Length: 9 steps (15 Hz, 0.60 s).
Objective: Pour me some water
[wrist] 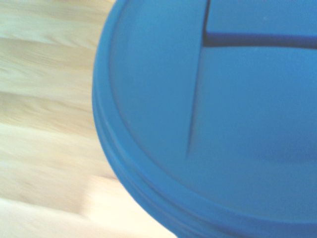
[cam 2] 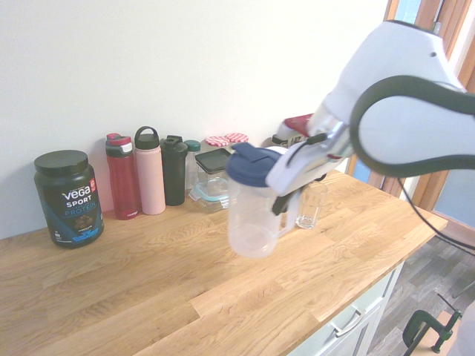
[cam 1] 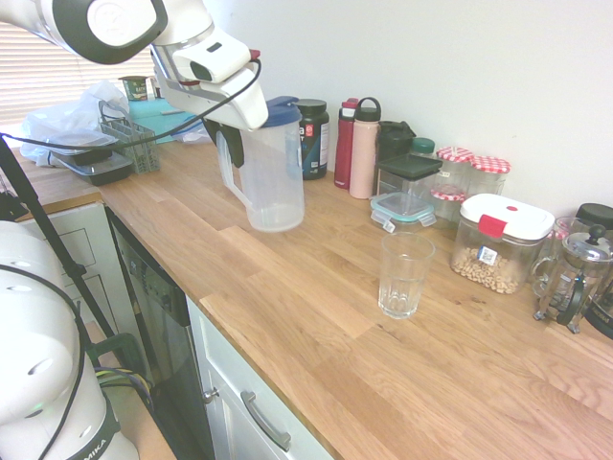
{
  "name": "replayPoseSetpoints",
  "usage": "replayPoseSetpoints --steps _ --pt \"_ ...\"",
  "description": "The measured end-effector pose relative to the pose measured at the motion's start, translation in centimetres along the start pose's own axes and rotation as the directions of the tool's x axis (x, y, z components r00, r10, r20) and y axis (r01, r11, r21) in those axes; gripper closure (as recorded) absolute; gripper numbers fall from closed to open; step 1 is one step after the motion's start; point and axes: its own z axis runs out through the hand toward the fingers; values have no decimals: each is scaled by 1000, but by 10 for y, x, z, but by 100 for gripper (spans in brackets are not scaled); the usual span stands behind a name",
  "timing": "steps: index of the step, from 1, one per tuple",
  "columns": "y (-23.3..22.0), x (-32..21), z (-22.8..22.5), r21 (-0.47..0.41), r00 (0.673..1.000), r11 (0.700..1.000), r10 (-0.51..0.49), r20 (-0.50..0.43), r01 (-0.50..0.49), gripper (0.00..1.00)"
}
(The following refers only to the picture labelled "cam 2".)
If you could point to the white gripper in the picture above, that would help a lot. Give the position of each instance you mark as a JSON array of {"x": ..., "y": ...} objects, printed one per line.
[{"x": 297, "y": 178}]

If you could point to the clear pitcher blue lid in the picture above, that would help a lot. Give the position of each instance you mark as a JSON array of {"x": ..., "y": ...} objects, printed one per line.
[{"x": 248, "y": 222}]

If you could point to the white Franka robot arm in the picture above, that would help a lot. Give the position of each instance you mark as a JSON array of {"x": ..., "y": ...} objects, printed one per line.
[{"x": 401, "y": 122}]

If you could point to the pink water bottle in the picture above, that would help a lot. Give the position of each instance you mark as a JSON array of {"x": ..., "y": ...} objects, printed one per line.
[{"x": 150, "y": 178}]

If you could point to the red water bottle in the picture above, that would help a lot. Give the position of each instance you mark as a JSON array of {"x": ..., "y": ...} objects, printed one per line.
[{"x": 124, "y": 181}]

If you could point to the clear drinking glass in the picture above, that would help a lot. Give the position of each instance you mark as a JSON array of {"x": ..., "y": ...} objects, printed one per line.
[{"x": 311, "y": 213}]

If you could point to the glass container teal lid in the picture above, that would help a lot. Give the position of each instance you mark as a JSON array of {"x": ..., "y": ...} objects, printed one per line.
[{"x": 209, "y": 196}]

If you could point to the jar red checkered lid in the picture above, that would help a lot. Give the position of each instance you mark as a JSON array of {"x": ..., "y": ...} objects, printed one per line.
[
  {"x": 237, "y": 138},
  {"x": 216, "y": 141}
]

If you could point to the container with red clip lid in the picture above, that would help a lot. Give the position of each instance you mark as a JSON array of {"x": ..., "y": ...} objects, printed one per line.
[{"x": 297, "y": 124}]

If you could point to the square container black lid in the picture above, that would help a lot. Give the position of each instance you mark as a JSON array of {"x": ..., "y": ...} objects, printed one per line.
[{"x": 212, "y": 161}]

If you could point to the jar with green lid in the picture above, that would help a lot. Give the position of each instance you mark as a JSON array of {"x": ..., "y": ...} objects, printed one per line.
[{"x": 192, "y": 155}]

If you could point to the black shaker bottle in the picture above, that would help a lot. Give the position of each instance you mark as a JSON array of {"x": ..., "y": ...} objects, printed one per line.
[{"x": 174, "y": 174}]

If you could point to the white drawer cabinet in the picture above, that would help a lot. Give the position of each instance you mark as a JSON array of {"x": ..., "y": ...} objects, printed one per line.
[{"x": 356, "y": 311}]

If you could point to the green clamp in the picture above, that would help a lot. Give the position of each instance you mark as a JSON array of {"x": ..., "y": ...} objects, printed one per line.
[{"x": 419, "y": 322}]

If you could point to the black Vega protein tub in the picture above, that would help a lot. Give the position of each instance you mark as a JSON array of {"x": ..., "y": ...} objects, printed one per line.
[{"x": 68, "y": 200}]

